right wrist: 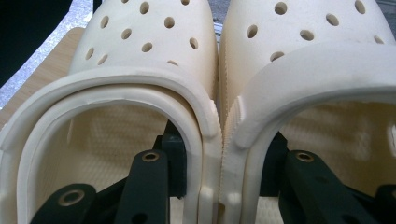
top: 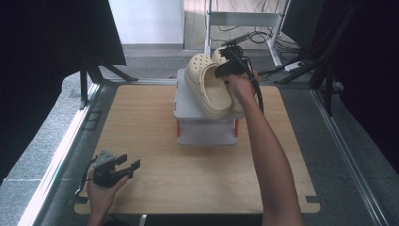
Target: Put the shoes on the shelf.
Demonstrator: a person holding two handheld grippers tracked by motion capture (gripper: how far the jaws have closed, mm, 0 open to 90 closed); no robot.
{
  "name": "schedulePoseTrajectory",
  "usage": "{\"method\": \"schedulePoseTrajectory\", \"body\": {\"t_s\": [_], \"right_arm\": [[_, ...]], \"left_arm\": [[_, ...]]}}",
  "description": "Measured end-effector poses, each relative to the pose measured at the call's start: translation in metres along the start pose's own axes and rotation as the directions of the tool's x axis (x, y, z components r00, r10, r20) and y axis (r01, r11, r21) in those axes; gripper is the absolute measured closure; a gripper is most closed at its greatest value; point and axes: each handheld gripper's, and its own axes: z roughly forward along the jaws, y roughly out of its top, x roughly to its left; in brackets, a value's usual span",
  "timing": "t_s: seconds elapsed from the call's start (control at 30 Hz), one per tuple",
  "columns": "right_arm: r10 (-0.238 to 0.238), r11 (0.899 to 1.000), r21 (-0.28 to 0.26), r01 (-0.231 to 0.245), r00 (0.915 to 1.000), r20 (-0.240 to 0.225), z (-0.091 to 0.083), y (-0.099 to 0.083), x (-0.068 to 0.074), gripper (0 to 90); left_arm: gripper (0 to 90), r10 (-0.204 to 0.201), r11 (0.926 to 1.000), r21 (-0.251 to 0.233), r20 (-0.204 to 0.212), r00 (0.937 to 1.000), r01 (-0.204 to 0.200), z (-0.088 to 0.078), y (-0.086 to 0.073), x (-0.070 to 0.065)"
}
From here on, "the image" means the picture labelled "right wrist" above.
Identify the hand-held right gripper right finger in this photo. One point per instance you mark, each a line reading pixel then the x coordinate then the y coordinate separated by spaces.
pixel 311 186

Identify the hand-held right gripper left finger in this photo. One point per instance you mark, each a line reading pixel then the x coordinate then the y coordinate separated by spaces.
pixel 146 186

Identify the cream foam clog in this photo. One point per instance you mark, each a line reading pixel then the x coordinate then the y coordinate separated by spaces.
pixel 311 71
pixel 149 71

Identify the black curtain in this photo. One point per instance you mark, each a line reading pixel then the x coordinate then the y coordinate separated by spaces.
pixel 25 31

